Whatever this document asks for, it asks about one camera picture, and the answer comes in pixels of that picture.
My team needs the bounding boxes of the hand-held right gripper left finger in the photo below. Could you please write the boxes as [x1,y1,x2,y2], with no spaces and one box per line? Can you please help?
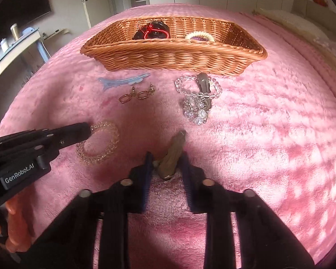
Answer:
[31,151,154,269]

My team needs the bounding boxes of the dark bracelet with red cord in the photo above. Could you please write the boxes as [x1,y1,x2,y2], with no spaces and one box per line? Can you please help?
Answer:
[133,21,171,40]

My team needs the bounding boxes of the pink plush blanket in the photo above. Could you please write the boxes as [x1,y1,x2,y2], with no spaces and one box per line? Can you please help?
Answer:
[0,3,336,269]

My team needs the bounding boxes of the clear crystal bead bracelet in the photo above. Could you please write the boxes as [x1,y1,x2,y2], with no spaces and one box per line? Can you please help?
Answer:
[175,74,222,101]

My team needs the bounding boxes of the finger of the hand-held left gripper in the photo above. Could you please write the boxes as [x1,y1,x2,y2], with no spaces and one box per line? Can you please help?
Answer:
[0,122,91,161]

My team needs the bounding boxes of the light blue hair clip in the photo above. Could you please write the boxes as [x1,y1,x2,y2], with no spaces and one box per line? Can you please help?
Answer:
[97,73,151,91]

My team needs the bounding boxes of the cream pillow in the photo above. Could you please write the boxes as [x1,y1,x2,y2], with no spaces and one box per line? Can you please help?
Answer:
[255,7,329,45]

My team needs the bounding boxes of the purple and white bracelet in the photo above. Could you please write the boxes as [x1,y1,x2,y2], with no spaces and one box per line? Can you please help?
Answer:
[185,32,215,42]

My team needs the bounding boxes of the brown wicker basket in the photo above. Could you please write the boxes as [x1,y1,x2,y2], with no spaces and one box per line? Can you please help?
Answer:
[80,16,268,77]

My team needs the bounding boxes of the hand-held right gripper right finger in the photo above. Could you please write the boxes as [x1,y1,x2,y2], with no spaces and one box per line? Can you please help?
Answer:
[180,151,316,269]

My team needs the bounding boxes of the white desk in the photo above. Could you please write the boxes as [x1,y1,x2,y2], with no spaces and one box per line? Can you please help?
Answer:
[0,27,49,77]

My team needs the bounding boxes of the gold link earring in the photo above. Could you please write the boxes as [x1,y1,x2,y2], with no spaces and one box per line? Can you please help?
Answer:
[118,85,138,103]
[137,83,155,100]

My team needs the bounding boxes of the taupe hair clip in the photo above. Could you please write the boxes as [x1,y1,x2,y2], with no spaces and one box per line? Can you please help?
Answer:
[156,130,187,180]

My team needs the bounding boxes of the amber spiral bead bracelet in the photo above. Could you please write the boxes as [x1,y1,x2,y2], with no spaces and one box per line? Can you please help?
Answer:
[76,121,120,165]

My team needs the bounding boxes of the beige headboard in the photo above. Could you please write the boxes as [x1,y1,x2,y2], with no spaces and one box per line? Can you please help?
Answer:
[293,0,336,34]

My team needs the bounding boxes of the person's left hand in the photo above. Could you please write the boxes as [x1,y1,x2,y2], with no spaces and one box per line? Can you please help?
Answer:
[0,195,36,254]

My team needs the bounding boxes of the clear crystal bead cluster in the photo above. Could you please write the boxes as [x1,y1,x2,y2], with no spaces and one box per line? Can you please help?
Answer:
[183,97,210,125]

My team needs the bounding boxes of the grey hair clip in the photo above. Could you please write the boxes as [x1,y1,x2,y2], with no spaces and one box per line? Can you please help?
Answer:
[197,72,213,110]

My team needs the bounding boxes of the white door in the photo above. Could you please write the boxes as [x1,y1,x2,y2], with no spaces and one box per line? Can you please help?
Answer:
[78,0,115,28]

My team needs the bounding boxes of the black wall television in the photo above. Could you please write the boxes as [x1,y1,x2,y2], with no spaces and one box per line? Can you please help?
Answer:
[0,0,51,34]

